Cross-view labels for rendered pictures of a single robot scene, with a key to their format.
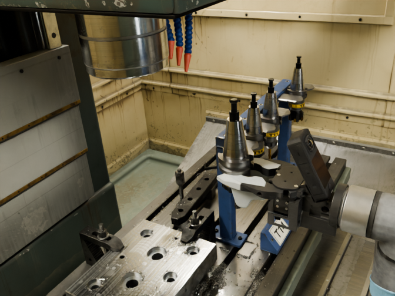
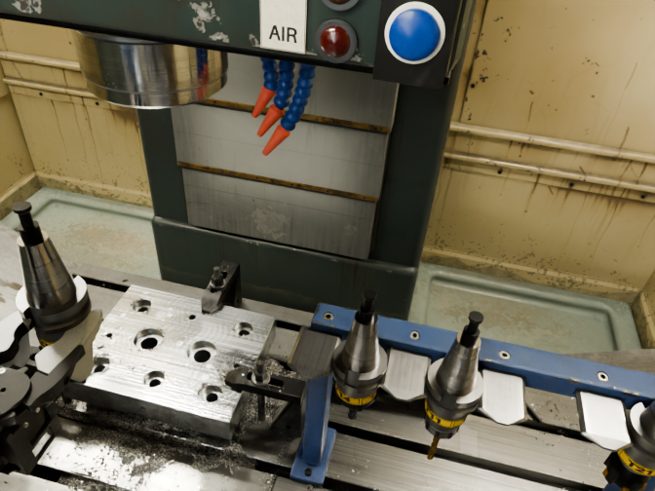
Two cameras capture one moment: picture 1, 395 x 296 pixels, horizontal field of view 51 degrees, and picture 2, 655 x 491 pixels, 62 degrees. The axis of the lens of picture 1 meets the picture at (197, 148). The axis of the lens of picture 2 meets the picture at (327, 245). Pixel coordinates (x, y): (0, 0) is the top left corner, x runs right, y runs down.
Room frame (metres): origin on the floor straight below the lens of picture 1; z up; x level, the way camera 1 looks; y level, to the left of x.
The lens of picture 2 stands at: (0.74, -0.51, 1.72)
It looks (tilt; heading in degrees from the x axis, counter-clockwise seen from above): 38 degrees down; 68
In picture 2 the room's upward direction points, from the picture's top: 4 degrees clockwise
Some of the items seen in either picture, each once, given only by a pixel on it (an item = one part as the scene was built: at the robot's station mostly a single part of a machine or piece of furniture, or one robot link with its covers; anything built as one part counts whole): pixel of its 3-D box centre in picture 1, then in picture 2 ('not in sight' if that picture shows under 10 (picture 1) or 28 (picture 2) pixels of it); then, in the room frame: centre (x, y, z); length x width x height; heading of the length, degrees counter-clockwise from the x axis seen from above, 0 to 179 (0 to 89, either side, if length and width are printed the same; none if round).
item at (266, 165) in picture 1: (256, 174); (79, 356); (0.65, -0.11, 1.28); 0.09 x 0.03 x 0.06; 44
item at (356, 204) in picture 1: (356, 208); not in sight; (0.53, -0.24, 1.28); 0.08 x 0.05 x 0.08; 147
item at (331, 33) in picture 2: not in sight; (335, 41); (0.87, -0.19, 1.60); 0.02 x 0.01 x 0.02; 147
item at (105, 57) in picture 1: (123, 34); (151, 27); (0.77, 0.12, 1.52); 0.16 x 0.16 x 0.12
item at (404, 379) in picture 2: (262, 127); (405, 375); (0.99, -0.18, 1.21); 0.07 x 0.05 x 0.01; 57
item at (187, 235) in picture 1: (197, 232); (265, 393); (0.87, 0.02, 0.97); 0.13 x 0.03 x 0.15; 147
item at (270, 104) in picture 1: (270, 103); (461, 359); (1.04, -0.21, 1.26); 0.04 x 0.04 x 0.07
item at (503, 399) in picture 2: (277, 111); (502, 397); (1.08, -0.23, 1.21); 0.07 x 0.05 x 0.01; 57
